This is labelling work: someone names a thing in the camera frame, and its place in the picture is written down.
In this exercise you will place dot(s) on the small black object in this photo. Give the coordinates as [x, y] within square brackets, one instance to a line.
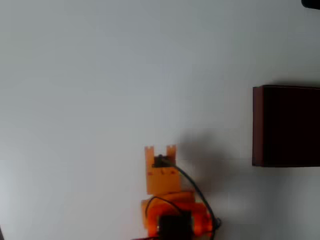
[160, 161]

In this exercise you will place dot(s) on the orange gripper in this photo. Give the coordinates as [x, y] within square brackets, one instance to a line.
[163, 180]

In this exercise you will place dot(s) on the black rounded object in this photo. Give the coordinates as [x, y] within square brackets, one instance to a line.
[311, 3]

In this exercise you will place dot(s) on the dark red open box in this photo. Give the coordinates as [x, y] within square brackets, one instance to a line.
[290, 127]

